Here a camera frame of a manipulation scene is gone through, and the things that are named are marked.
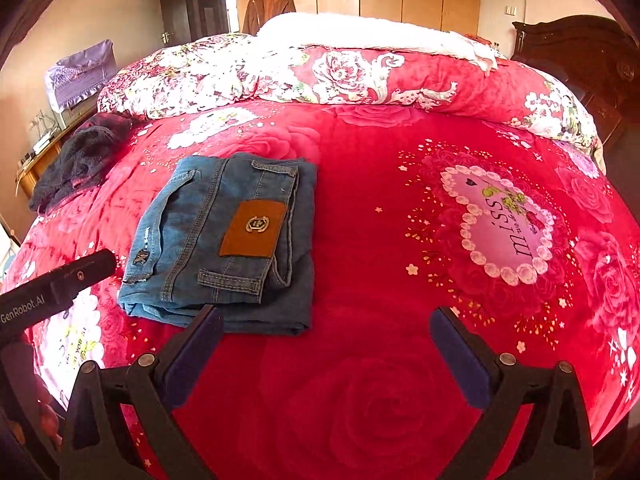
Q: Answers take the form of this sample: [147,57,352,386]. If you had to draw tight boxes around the wooden side desk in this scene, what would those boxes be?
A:
[15,105,97,197]

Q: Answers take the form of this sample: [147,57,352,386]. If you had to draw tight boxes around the red rose printed bed blanket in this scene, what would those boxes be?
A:
[0,94,640,480]

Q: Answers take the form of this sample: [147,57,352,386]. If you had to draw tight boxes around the dark crumpled garment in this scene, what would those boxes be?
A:
[27,112,137,214]

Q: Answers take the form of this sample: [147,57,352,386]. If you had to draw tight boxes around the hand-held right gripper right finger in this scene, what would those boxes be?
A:
[430,306,596,480]

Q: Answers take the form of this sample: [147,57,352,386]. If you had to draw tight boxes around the wooden room door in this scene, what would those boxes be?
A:
[155,0,202,50]

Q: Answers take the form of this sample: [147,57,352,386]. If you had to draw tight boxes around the purple cloth covered appliance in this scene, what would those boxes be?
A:
[44,39,119,114]

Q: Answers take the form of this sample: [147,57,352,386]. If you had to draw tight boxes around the brown hanging jacket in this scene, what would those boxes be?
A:
[242,0,297,36]

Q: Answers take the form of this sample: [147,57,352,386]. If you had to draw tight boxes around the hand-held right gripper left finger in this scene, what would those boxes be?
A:
[59,304,226,480]

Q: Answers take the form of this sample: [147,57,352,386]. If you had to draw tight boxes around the folded red floral quilt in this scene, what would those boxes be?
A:
[96,32,608,172]

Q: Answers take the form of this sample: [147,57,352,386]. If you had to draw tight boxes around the blue denim pants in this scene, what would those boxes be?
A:
[117,152,320,337]

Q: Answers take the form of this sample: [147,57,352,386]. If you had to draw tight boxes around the white fleece blanket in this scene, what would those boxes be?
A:
[254,12,502,74]

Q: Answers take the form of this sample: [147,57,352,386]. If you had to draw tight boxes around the dark carved wooden headboard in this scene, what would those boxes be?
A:
[512,15,640,162]

